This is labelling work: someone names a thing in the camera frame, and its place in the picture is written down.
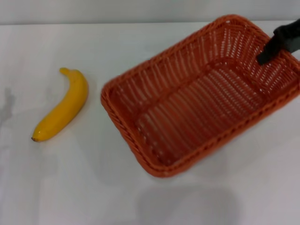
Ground orange woven plastic basket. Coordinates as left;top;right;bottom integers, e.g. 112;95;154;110
100;14;300;178

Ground yellow banana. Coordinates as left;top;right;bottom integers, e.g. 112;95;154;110
31;67;89;142

